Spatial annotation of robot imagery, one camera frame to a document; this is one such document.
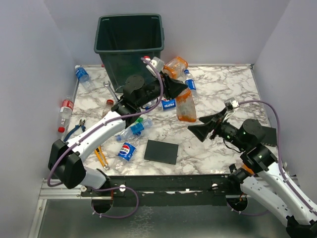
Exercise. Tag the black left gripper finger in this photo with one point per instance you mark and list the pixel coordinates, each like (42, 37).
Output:
(169, 81)
(175, 88)

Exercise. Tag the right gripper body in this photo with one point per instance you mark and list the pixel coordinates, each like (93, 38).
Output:
(224, 129)

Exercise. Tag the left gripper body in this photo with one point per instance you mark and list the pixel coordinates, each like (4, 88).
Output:
(153, 90)

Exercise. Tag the blue label water bottle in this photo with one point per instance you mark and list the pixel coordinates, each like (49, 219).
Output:
(189, 81)

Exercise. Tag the pepsi bottle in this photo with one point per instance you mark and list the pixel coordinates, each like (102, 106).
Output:
(168, 104)
(124, 156)

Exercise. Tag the crushed orange tea bottle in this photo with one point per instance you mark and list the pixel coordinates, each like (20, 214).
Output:
(185, 107)

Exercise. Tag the clear crushed water bottle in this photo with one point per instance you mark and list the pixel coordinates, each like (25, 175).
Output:
(150, 104)

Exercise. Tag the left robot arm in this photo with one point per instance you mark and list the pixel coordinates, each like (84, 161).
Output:
(67, 158)

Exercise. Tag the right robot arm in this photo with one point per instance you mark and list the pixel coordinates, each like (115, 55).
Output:
(262, 178)

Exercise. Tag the dark green bin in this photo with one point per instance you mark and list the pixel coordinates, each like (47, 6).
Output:
(122, 40)

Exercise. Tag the large orange jar bottle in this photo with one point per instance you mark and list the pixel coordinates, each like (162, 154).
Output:
(175, 67)

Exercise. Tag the green crushed bottle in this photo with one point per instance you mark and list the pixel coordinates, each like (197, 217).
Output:
(140, 119)

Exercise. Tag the orange object by right base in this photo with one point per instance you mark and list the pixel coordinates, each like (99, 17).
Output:
(249, 170)

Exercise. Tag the blue cap water bottle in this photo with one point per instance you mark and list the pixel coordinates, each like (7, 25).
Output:
(134, 130)

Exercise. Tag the black box at right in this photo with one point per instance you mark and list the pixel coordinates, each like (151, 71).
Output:
(270, 138)

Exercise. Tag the small red cap bottle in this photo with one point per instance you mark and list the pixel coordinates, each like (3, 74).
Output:
(107, 108)

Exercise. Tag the steel wrench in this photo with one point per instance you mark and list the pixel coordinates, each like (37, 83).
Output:
(109, 88)

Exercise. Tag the black flat box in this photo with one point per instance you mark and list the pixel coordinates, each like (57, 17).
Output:
(161, 152)

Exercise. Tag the blue water bottle far left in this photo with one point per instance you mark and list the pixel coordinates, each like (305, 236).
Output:
(84, 78)

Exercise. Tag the yellow utility knife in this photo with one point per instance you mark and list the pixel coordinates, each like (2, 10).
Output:
(101, 157)

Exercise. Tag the red cola bottle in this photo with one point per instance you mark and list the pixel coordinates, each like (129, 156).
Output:
(65, 114)

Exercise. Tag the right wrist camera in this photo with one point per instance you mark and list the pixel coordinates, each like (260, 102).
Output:
(231, 105)

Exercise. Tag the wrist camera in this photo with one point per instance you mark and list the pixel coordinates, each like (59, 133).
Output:
(231, 105)
(156, 62)

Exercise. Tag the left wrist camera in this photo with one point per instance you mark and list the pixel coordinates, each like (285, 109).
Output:
(156, 62)

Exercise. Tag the black mounting rail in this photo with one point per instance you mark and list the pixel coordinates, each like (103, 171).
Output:
(175, 190)

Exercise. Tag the aluminium frame rail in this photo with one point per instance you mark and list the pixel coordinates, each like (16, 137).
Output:
(59, 192)

